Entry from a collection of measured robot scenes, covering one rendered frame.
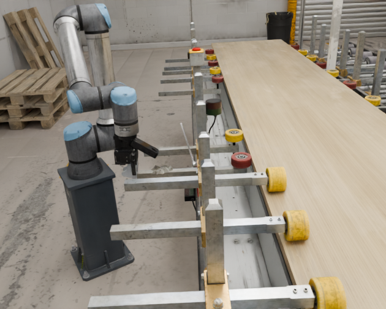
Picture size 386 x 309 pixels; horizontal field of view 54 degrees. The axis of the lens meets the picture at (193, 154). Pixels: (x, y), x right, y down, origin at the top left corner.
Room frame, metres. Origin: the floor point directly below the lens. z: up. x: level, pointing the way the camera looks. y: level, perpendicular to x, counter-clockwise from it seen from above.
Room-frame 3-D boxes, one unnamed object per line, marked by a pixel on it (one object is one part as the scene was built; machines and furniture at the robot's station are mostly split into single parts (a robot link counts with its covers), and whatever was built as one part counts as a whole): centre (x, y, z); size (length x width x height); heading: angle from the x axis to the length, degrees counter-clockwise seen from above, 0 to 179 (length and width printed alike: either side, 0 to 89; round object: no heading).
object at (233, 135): (1.58, -0.19, 0.85); 0.08 x 0.08 x 0.11
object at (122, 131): (1.33, 0.24, 1.05); 0.10 x 0.09 x 0.05; 179
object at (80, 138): (1.86, 0.59, 0.79); 0.17 x 0.15 x 0.18; 108
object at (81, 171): (1.86, 0.60, 0.65); 0.19 x 0.19 x 0.10
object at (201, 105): (1.37, -0.04, 0.89); 0.03 x 0.03 x 0.48; 0
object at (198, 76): (1.62, -0.04, 0.93); 0.03 x 0.03 x 0.48; 0
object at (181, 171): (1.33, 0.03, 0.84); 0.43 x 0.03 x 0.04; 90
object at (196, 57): (1.88, -0.04, 1.18); 0.07 x 0.07 x 0.08; 0
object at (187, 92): (2.58, 0.00, 0.81); 0.43 x 0.03 x 0.04; 90
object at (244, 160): (1.33, -0.19, 0.85); 0.08 x 0.08 x 0.11
